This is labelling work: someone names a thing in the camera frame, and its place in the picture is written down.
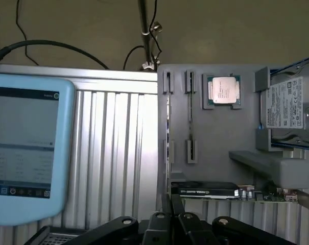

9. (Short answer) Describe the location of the green graphics card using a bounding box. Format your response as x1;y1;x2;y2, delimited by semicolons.
171;180;309;212

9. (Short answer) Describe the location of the grey parts rack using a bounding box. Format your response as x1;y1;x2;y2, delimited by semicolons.
156;62;309;205

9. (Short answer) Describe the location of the open metal PC case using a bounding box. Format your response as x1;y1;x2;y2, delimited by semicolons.
29;225;80;245

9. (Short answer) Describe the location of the silver CPU chip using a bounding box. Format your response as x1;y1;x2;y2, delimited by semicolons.
207;76;241;106

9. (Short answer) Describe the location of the silver hard disk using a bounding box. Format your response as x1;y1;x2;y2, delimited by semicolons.
260;72;309;146

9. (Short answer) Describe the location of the light blue teach pendant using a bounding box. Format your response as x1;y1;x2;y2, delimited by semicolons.
0;72;76;227

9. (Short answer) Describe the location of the metal pole with clamps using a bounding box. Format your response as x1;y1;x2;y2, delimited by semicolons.
137;0;163;71

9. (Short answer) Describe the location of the thin black cable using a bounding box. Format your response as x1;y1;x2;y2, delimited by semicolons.
15;0;40;66
123;21;163;71

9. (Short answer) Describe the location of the thick black pendant cable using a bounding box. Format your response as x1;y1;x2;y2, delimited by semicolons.
0;39;111;75

